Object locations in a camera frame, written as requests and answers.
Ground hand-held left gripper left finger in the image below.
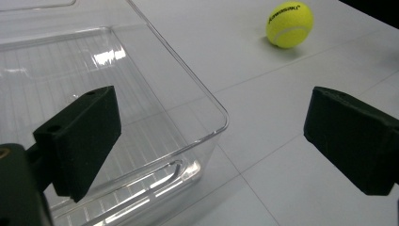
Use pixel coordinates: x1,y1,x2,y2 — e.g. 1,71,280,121
25,85,122,203

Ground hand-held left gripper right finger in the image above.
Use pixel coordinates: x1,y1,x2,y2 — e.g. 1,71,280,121
303,86,399,197

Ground clear plastic storage box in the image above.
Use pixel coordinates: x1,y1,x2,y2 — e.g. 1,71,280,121
0,0,231,226

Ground yellow tennis ball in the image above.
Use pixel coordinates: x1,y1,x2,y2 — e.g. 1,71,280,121
265,0,315,50

